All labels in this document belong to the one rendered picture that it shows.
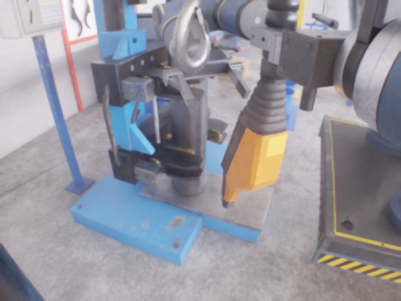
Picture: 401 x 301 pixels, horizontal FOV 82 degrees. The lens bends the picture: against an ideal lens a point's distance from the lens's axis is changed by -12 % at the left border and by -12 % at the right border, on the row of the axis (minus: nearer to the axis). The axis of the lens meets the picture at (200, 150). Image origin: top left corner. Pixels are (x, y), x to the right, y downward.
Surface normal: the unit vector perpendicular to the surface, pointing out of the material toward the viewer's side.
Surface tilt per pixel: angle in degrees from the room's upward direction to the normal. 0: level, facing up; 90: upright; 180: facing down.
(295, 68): 90
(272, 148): 90
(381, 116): 115
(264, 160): 90
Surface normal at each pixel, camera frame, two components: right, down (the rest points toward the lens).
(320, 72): 0.39, 0.51
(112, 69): -0.38, 0.51
